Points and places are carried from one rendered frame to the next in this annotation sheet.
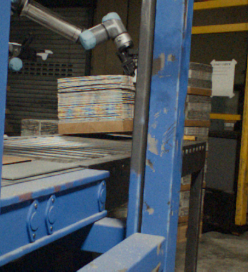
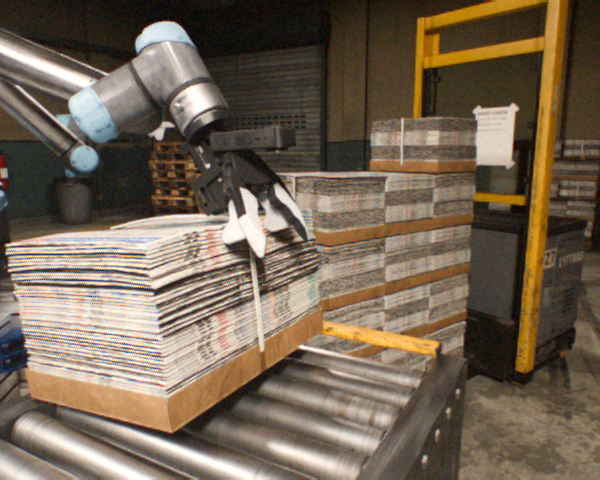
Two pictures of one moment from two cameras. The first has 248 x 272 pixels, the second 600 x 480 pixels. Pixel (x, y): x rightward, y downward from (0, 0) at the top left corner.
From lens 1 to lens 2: 149 cm
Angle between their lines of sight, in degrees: 12
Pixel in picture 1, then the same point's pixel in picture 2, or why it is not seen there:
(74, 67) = (308, 117)
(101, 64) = (339, 111)
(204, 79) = (463, 144)
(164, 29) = not seen: outside the picture
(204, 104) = (463, 187)
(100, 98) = (104, 312)
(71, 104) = (44, 319)
